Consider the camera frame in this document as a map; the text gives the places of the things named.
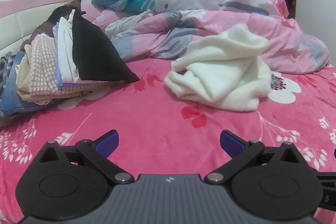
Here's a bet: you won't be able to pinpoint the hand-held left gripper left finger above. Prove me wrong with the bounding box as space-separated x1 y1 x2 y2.
39 130 133 185

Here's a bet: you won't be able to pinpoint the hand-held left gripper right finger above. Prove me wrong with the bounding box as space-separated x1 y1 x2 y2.
205 130 300 185

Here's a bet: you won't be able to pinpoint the cream knit sweater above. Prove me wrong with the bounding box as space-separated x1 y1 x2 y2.
164 24 272 111

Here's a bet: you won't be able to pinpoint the pink floral bed sheet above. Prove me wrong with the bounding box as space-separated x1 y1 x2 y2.
0 56 336 224

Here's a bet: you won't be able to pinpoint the light blue folded garment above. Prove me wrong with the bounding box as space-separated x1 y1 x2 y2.
53 26 63 88

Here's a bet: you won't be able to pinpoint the black folded garment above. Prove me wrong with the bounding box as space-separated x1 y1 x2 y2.
72 11 140 82

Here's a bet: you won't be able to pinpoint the white folded garment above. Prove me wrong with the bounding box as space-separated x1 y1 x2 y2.
57 9 79 83

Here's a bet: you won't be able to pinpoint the beige folded garment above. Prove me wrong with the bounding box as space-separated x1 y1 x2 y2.
15 56 53 106

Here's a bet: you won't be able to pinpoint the plaid shirt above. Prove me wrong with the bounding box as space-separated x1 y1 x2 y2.
0 52 17 90

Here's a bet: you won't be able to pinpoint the dark maroon blanket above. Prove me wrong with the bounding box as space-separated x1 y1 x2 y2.
22 0 82 52

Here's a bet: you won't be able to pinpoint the pink and cream headboard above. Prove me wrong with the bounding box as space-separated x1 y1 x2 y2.
0 0 74 56

